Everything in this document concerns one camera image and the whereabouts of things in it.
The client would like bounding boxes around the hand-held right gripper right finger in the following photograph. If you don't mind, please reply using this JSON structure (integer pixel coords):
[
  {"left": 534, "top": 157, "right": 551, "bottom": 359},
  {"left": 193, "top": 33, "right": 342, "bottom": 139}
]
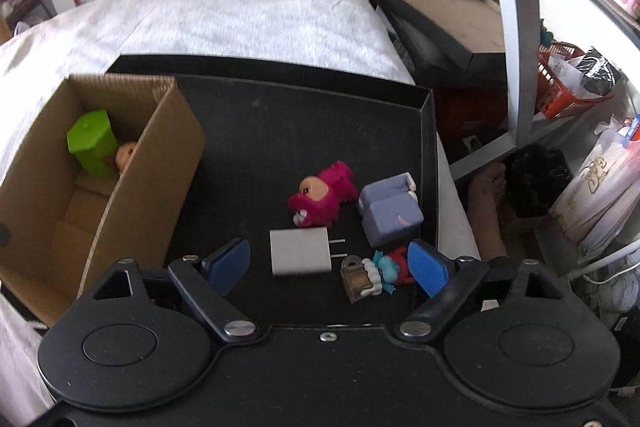
[{"left": 395, "top": 239, "right": 551, "bottom": 343}]

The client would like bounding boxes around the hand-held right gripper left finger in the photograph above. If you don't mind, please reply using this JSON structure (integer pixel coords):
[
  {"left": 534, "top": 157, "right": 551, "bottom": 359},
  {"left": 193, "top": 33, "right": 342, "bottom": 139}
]
[{"left": 92, "top": 237, "right": 261, "bottom": 343}]

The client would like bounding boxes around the blue-haired red figurine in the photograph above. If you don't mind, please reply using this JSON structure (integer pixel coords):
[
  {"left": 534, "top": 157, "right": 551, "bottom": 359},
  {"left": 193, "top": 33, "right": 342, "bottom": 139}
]
[{"left": 361, "top": 247, "right": 416, "bottom": 297}]

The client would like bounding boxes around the white plug charger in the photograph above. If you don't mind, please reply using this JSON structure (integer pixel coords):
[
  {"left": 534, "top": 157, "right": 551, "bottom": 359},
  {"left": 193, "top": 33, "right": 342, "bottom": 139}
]
[{"left": 270, "top": 228, "right": 347, "bottom": 277}]

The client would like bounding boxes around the brass padlock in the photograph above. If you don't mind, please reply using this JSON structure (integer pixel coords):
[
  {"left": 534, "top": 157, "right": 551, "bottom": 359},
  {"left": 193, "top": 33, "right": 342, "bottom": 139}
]
[{"left": 340, "top": 255, "right": 373, "bottom": 304}]

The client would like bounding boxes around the brown cardboard box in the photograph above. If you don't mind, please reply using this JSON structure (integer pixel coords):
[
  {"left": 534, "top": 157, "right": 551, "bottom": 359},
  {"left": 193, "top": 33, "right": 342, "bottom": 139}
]
[{"left": 0, "top": 74, "right": 207, "bottom": 328}]

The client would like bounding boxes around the black tray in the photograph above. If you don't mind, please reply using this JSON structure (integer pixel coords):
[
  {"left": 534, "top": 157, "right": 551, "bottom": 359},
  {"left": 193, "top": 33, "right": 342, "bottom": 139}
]
[{"left": 105, "top": 54, "right": 441, "bottom": 328}]

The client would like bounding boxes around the person's foot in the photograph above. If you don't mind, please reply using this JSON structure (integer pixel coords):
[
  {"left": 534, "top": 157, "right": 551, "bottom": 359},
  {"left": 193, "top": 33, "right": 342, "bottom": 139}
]
[{"left": 467, "top": 162, "right": 511, "bottom": 260}]

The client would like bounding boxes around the black plastic bag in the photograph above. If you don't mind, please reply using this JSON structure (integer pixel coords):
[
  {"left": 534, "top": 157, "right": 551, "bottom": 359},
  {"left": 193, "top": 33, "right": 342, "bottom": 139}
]
[{"left": 505, "top": 144, "right": 573, "bottom": 220}]

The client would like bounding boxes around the brown-haired doll figurine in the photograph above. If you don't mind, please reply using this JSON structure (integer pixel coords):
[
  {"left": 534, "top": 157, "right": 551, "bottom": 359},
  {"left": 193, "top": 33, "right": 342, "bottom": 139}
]
[{"left": 114, "top": 141, "right": 137, "bottom": 172}]

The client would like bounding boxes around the green hexagonal container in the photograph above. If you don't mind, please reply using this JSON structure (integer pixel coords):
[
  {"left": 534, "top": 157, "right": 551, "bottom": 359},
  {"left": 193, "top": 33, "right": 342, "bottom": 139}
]
[{"left": 66, "top": 109, "right": 121, "bottom": 178}]

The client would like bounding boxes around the white printed plastic bag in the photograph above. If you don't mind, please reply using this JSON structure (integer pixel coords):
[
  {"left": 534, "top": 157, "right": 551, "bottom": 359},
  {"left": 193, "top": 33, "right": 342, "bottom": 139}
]
[{"left": 550, "top": 117, "right": 640, "bottom": 243}]

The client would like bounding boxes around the red plastic basket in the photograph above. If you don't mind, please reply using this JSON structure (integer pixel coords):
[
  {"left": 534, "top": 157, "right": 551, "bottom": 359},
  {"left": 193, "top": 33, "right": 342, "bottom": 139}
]
[{"left": 537, "top": 44, "right": 616, "bottom": 118}]

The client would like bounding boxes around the grey-framed black desk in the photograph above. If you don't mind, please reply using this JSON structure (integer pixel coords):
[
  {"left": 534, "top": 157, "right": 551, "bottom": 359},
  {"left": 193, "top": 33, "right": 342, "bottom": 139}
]
[{"left": 447, "top": 0, "right": 640, "bottom": 180}]

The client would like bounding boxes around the white fluffy blanket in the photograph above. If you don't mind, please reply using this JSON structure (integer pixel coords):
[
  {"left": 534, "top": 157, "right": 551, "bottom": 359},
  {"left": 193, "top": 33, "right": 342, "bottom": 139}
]
[{"left": 0, "top": 0, "right": 481, "bottom": 427}]

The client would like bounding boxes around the black framed flat box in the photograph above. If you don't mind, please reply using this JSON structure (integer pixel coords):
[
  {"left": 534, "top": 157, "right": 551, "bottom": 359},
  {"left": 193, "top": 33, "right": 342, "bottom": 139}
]
[{"left": 362, "top": 0, "right": 508, "bottom": 72}]

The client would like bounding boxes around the white cable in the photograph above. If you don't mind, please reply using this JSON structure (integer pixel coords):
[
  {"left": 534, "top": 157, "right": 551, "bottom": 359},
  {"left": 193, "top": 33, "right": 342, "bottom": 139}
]
[{"left": 570, "top": 252, "right": 640, "bottom": 280}]

